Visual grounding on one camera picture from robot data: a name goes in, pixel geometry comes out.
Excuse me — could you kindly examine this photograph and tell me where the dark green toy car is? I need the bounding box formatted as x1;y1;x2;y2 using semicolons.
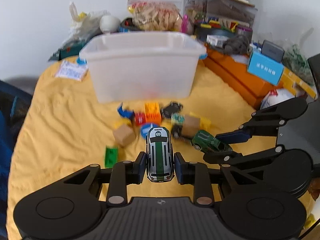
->
191;130;232;153

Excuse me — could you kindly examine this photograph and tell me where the green building brick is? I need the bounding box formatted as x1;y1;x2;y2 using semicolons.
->
104;146;118;168

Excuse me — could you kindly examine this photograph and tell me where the silver green toy car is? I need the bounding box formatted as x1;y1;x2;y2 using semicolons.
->
146;127;174;183

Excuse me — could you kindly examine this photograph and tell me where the red building brick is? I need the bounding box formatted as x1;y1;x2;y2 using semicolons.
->
135;112;146;126

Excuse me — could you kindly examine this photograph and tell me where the blue cardboard box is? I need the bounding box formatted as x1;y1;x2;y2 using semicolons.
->
247;49;284;86

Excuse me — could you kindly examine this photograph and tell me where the yellow studded brick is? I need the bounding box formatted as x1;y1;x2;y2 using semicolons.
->
189;112;212;131

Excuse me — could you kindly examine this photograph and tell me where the orange box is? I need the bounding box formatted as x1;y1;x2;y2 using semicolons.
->
203;48;283;109

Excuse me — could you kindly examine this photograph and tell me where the wooden block right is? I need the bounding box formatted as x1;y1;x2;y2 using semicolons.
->
181;115;200;138

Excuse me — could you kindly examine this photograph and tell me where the grey device on box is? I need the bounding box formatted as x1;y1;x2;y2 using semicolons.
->
261;40;285;63

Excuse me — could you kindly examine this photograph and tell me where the yellow cloth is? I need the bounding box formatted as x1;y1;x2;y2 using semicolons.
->
6;62;253;239

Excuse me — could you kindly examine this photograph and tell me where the teal patterned block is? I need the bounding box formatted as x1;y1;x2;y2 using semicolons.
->
171;113;185;125

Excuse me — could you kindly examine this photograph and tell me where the black toy car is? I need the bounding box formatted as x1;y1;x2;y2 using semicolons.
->
160;101;183;119

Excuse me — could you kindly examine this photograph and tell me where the wooden cube block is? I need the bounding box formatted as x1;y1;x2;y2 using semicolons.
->
113;124;136;147

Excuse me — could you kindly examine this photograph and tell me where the yellow printed brick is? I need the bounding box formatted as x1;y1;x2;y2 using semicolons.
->
113;118;132;129

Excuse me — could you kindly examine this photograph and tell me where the orange building brick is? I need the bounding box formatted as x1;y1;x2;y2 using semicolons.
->
144;102;162;125

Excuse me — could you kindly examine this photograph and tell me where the clear drawer organizer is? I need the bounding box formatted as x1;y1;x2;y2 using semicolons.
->
183;0;258;28

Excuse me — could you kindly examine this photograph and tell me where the blue fabric chair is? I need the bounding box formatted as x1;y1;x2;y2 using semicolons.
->
1;81;33;238

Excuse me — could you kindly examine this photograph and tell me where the blue airplane disc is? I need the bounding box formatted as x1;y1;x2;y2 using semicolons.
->
140;123;158;139

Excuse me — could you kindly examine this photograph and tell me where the blue arch brick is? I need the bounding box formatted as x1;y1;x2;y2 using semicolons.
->
117;103;135;120

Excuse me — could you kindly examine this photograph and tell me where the translucent white plastic bin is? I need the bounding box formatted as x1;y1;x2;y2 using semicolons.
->
79;31;206;103

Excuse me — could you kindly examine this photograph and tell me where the bag of wooden pieces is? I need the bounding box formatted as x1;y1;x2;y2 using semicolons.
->
127;0;183;31

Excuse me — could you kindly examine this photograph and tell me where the white ball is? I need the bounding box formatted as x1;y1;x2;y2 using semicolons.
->
99;15;120;33

